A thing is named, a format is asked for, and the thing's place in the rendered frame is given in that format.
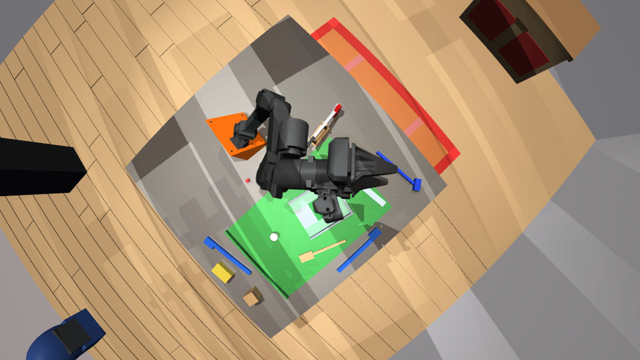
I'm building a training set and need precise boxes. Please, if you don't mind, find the white flat bar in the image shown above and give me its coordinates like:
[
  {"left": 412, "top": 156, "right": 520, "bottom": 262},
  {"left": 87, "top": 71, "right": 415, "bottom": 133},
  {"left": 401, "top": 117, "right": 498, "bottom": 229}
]
[{"left": 363, "top": 188, "right": 386, "bottom": 207}]

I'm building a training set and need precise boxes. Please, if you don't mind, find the yellow rectangular block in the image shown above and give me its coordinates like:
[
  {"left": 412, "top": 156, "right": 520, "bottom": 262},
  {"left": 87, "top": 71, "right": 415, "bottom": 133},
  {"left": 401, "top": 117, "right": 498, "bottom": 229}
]
[{"left": 211, "top": 261, "right": 234, "bottom": 283}]

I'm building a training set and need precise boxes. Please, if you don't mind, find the green putting mat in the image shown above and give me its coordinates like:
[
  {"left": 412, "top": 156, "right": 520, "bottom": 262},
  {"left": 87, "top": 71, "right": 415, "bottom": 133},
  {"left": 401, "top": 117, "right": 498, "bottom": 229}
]
[{"left": 228, "top": 187, "right": 392, "bottom": 296}]

